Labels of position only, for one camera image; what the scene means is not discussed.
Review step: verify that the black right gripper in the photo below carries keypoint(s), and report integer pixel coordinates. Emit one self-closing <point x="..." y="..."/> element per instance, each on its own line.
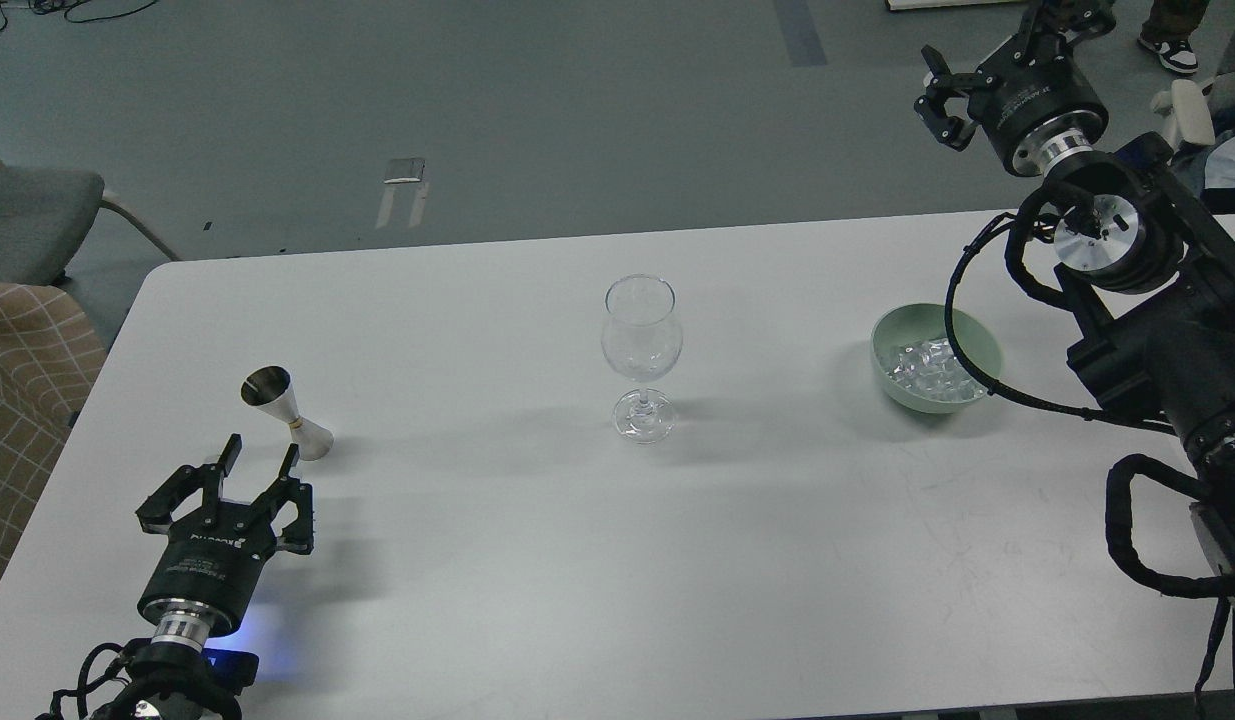
<point x="1028" y="102"/>

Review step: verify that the clear wine glass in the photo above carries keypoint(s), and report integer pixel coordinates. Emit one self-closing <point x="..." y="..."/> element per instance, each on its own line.
<point x="641" y="340"/>

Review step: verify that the white chair with clothes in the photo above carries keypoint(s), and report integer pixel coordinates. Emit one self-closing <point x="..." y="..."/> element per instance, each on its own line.
<point x="1199" y="125"/>

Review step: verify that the beige checkered cushion chair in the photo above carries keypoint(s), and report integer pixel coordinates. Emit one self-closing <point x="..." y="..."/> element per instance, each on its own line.
<point x="50" y="357"/>

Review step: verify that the white black sneaker right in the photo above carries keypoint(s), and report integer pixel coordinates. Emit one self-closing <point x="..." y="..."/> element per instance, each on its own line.
<point x="1175" y="56"/>

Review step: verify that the grey office chair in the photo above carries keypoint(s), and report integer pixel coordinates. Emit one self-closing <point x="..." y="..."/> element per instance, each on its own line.
<point x="46" y="215"/>

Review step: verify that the green bowl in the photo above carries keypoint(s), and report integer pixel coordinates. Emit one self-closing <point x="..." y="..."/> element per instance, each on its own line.
<point x="906" y="324"/>

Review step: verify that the silver floor socket plate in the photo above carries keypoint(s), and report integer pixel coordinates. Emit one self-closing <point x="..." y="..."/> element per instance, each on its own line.
<point x="404" y="171"/>

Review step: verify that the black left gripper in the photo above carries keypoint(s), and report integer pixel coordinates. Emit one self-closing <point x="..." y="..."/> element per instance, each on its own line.
<point x="215" y="554"/>

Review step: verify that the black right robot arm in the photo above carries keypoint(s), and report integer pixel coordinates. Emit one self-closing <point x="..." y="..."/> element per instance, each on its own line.
<point x="1117" y="241"/>

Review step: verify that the steel cocktail jigger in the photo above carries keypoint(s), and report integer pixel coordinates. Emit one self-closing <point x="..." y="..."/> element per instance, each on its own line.
<point x="270" y="390"/>

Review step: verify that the clear ice cubes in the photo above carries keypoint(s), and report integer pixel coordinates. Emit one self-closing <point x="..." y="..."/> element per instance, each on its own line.
<point x="930" y="369"/>

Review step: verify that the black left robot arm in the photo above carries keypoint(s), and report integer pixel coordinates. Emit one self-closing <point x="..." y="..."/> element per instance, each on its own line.
<point x="171" y="673"/>

